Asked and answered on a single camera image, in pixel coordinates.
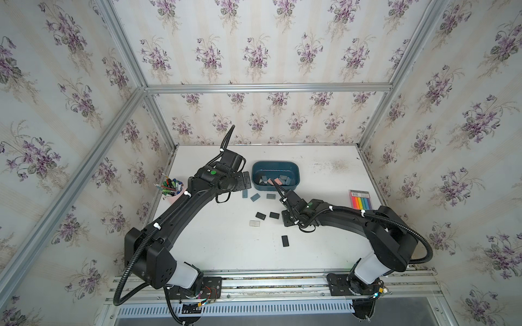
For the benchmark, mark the teal plastic storage box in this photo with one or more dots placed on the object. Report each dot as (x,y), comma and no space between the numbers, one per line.
(273,169)

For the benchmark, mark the pink pen holder cup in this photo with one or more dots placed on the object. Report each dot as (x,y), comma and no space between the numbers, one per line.
(171,199)

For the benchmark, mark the white slotted cable duct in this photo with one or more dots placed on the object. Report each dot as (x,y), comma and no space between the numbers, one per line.
(259,308)

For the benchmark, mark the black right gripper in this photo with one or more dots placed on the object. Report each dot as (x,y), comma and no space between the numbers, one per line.
(285,219)

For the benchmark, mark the coloured pens in cup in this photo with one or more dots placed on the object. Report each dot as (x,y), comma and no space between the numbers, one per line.
(170,187)

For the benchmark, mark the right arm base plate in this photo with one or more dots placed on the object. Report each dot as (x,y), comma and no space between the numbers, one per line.
(365,295)

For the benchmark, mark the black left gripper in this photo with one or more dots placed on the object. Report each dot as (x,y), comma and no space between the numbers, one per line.
(240,183)

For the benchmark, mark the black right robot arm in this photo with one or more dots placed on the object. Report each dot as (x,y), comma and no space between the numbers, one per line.
(394,244)

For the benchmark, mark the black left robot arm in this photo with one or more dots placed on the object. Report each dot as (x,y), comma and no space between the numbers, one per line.
(148,258)

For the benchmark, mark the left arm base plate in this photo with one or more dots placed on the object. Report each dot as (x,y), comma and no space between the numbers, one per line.
(183,303)

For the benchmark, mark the aluminium mounting rail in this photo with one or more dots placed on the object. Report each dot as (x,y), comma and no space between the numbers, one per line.
(249,285)

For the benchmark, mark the highlighter marker pack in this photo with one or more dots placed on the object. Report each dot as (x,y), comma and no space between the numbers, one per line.
(360,200)

